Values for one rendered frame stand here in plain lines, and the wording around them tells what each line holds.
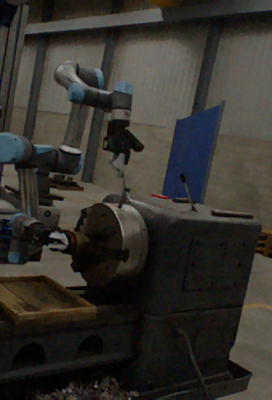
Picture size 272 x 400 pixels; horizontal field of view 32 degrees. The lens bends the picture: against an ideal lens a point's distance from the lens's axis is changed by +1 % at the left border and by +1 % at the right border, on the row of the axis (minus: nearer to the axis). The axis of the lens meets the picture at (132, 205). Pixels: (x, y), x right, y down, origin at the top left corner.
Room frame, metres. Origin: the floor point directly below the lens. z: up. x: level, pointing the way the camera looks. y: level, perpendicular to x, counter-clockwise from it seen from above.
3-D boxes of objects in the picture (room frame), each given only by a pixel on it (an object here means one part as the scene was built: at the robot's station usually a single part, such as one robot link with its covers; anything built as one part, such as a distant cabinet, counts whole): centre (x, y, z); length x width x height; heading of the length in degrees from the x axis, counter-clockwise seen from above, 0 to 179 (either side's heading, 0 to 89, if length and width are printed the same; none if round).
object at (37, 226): (1.73, 0.31, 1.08); 0.12 x 0.09 x 0.08; 40
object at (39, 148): (2.36, 0.49, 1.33); 0.13 x 0.12 x 0.14; 117
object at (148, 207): (2.08, -0.22, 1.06); 0.59 x 0.48 x 0.39; 131
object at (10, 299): (1.62, 0.28, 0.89); 0.36 x 0.30 x 0.04; 41
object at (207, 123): (8.63, -0.76, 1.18); 4.12 x 0.80 x 2.35; 5
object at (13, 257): (1.87, 0.40, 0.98); 0.11 x 0.08 x 0.11; 171
